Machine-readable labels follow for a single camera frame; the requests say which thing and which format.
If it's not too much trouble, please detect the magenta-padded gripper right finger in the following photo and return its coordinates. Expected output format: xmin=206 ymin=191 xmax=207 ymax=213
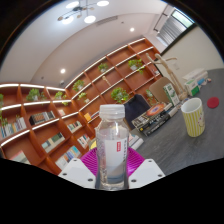
xmin=126 ymin=147 xmax=166 ymax=189

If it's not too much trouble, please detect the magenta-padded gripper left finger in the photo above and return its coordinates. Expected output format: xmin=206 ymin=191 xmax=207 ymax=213
xmin=58 ymin=148 xmax=100 ymax=189

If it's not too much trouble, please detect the clear plastic water bottle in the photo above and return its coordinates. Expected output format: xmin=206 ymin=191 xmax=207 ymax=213
xmin=95 ymin=103 xmax=130 ymax=191

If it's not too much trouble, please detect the stack of dark books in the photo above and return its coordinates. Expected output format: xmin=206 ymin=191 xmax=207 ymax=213
xmin=131 ymin=102 xmax=180 ymax=138

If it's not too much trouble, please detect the orange wooden shelf unit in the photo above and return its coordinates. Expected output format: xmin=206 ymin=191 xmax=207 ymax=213
xmin=0 ymin=37 xmax=161 ymax=176

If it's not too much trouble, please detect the dark blue chair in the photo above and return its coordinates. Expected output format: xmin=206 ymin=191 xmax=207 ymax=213
xmin=123 ymin=93 xmax=152 ymax=131

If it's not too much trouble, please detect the yellow striped mug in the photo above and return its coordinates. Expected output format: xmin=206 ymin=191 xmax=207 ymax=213
xmin=180 ymin=97 xmax=206 ymax=138

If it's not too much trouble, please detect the green and white carton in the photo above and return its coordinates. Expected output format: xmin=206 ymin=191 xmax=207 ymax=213
xmin=162 ymin=82 xmax=181 ymax=107

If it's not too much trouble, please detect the tan chair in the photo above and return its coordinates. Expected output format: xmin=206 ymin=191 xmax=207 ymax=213
xmin=148 ymin=76 xmax=176 ymax=104

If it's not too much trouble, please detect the small green and white box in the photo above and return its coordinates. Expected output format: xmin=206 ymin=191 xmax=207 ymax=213
xmin=184 ymin=79 xmax=201 ymax=98

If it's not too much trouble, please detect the flat round red coaster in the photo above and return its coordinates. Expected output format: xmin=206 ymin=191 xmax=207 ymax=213
xmin=206 ymin=96 xmax=220 ymax=109

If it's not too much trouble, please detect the wooden artist mannequin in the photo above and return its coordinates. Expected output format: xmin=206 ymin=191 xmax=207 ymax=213
xmin=145 ymin=53 xmax=189 ymax=101

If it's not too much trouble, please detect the grey curtain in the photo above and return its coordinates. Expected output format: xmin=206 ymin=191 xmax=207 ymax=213
xmin=159 ymin=16 xmax=187 ymax=46

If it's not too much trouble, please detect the branched ceiling lamp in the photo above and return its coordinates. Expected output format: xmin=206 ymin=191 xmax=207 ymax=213
xmin=57 ymin=0 xmax=110 ymax=25

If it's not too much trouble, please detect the window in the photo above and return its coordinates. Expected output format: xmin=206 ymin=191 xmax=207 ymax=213
xmin=171 ymin=9 xmax=196 ymax=30

